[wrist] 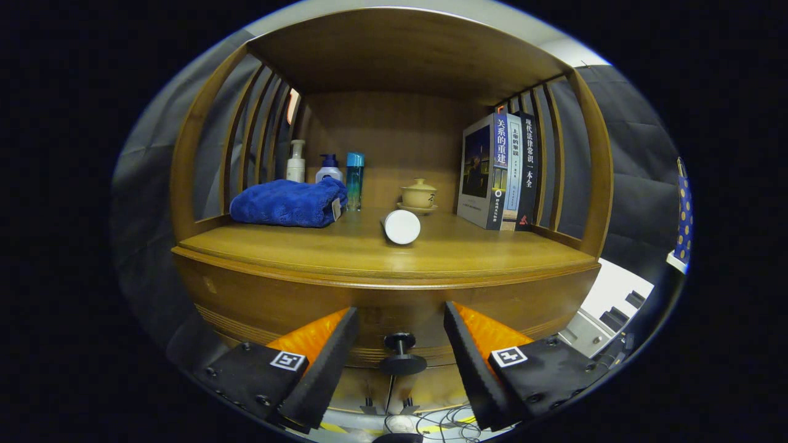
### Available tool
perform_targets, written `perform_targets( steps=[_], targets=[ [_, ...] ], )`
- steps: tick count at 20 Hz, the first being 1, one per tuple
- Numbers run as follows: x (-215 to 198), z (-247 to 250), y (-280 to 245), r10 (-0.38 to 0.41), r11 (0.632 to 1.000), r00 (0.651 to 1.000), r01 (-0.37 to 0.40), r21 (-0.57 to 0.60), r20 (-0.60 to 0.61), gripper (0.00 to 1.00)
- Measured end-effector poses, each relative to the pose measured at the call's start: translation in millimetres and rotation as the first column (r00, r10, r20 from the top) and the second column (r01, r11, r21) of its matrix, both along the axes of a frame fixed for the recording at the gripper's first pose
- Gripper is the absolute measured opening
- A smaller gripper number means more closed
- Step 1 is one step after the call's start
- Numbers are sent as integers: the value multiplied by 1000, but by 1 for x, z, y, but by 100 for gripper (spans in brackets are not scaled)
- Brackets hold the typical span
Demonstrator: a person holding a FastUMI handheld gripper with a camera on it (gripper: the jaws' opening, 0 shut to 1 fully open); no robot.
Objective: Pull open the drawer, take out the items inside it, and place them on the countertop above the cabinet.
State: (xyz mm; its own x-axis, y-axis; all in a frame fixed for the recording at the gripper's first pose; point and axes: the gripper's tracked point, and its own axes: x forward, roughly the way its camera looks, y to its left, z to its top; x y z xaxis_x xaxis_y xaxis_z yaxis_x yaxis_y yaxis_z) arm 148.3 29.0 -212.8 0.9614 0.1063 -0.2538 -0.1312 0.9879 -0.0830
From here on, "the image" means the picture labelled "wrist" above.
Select wooden cabinet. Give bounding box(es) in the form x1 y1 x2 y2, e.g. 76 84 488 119
169 7 614 414

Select book with dark photo cover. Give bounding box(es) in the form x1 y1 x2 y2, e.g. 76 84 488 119
457 113 509 231

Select beige lidded tea cup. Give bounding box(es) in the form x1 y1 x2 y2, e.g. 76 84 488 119
397 178 439 215

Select wooden countertop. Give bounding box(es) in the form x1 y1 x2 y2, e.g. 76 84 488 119
171 208 601 290

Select floor cables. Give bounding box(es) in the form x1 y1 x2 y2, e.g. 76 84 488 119
320 403 487 442

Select teal clear bottle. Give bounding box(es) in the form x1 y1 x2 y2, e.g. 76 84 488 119
345 153 365 212

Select white drawer unit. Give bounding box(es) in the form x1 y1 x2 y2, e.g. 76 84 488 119
559 258 654 359

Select white green tube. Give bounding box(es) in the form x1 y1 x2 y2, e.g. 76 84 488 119
380 209 422 245

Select wooden drawer with black knob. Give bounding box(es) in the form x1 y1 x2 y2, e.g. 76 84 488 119
172 252 601 376

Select white pump bottle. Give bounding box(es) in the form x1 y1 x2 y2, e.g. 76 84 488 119
286 140 307 183

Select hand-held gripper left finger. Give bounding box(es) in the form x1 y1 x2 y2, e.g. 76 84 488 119
194 306 361 431

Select white lotion bottle blue cap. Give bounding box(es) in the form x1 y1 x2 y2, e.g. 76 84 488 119
315 154 344 184

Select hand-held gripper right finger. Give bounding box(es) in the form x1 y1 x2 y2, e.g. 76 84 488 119
443 300 610 431

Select blue gold-dotted gift bag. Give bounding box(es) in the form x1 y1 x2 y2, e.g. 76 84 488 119
673 157 694 264

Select blue folded towel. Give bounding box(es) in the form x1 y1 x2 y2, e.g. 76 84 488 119
230 178 348 228

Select wooden cabinet door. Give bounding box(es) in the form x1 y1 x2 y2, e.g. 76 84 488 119
345 369 392 414
391 368 468 410

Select thin pale book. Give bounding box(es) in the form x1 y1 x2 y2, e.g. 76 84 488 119
502 114 523 231

